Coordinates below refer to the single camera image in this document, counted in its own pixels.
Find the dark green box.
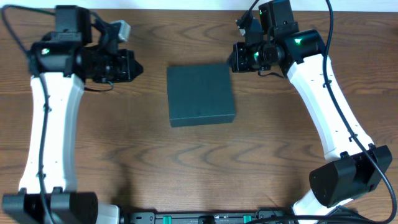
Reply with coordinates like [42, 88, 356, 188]
[167, 63, 236, 128]

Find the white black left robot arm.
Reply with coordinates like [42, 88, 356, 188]
[2, 41, 143, 223]

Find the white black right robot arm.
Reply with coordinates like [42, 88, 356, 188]
[229, 17, 392, 223]

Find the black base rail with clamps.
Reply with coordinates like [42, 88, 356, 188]
[119, 207, 294, 224]

